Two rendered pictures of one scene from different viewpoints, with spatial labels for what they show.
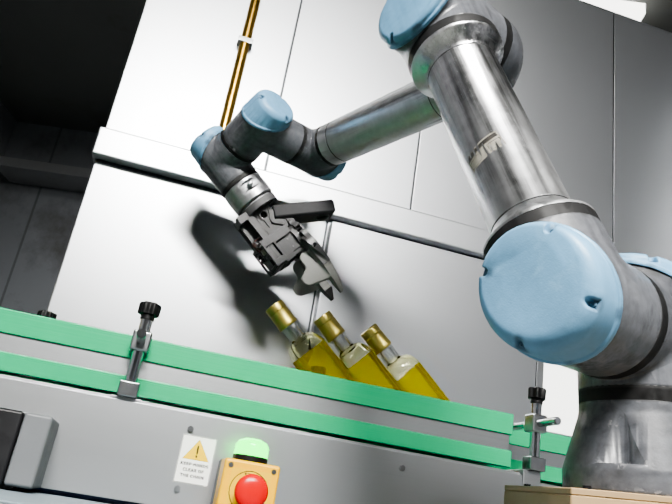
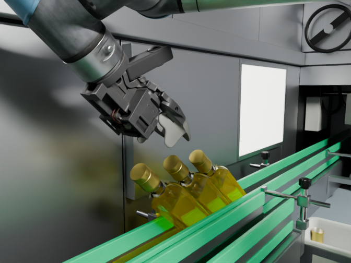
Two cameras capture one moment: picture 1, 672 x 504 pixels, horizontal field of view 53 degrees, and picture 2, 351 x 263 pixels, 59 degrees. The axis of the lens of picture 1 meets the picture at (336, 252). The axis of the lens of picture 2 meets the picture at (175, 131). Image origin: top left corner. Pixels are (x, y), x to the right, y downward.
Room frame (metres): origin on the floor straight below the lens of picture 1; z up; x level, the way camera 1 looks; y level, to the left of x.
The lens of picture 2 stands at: (0.65, 0.35, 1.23)
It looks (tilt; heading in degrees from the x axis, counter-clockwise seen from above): 8 degrees down; 322
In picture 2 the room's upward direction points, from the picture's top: straight up
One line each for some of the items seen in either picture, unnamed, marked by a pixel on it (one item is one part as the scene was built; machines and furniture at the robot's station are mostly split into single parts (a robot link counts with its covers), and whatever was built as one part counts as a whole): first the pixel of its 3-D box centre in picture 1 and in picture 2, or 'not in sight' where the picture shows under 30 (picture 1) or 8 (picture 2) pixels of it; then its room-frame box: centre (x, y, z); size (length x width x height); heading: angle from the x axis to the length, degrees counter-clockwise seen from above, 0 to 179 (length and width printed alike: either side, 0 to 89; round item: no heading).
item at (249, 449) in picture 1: (251, 450); not in sight; (0.91, 0.07, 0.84); 0.04 x 0.04 x 0.03
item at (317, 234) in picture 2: not in sight; (317, 237); (1.08, -0.51, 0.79); 0.04 x 0.04 x 0.04
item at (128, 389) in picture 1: (138, 347); not in sight; (0.88, 0.23, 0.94); 0.07 x 0.04 x 0.13; 13
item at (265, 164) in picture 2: not in sight; (259, 169); (1.31, -0.53, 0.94); 0.07 x 0.04 x 0.13; 13
